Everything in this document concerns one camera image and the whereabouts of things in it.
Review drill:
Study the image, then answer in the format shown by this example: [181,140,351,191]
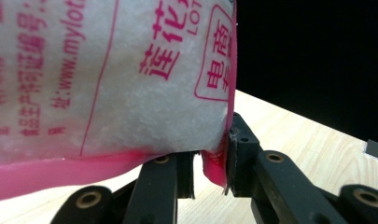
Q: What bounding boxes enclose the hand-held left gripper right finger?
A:
[225,112,349,224]

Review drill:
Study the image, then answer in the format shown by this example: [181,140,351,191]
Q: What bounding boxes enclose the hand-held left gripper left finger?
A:
[122,151,200,224]

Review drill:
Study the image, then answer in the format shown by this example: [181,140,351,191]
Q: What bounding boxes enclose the pink and white plastic bag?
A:
[0,0,239,203]

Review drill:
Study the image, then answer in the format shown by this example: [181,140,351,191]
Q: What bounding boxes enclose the dark grey table bracket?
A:
[365,138,378,161]

